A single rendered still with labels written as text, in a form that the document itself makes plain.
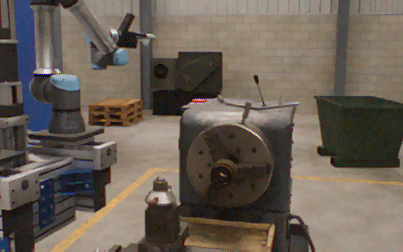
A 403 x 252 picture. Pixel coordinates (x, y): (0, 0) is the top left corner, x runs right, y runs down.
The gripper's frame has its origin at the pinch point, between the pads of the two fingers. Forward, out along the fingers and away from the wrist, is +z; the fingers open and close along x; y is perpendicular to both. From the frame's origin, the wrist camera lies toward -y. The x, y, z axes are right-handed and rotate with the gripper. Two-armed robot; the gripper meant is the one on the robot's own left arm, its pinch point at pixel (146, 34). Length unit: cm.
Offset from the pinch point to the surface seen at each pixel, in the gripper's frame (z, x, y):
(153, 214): -87, 104, 37
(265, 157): -26, 96, 34
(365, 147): 413, -24, 128
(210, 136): -38, 80, 29
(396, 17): 954, -202, -60
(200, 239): -54, 93, 59
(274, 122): -11, 89, 25
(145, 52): 636, -699, 92
